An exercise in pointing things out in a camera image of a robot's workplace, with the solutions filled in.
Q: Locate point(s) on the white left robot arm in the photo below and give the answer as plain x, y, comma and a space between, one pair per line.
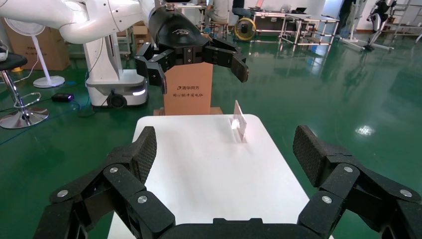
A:
82, 19

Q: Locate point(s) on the large brown cardboard carton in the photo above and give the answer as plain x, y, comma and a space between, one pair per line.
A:
56, 49

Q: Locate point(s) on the white robot on stand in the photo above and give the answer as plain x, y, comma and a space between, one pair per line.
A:
379, 13

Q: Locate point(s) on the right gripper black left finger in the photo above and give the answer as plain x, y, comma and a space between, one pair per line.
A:
141, 155

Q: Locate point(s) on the black power adapter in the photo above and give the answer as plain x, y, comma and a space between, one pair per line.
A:
62, 97

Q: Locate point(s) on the white robot torso and base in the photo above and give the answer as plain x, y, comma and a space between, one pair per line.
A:
102, 66

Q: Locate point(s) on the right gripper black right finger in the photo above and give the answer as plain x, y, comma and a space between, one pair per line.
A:
310, 155

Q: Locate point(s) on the metal chair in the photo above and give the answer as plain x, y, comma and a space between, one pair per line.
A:
219, 23

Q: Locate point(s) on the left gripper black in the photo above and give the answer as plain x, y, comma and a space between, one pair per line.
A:
174, 33

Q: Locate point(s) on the clear acrylic card stand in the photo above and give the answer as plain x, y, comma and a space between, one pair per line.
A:
240, 127

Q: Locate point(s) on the small brown cardboard carton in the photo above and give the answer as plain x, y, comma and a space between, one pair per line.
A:
141, 31

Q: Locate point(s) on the tall brown cardboard box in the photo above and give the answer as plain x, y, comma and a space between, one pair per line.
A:
197, 79

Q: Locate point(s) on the person in dark clothes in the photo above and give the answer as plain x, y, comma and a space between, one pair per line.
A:
346, 16
242, 11

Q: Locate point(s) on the white pedestal fan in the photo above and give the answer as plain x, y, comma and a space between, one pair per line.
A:
49, 81

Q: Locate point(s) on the black stool chrome base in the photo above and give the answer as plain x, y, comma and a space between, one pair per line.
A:
10, 61

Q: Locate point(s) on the seated person light shirt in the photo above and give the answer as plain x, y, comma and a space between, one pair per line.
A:
219, 8

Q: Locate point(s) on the metal tube rack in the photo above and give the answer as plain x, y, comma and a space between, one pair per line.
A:
405, 25

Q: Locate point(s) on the metal tube frame table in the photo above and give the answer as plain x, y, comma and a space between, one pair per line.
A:
313, 18

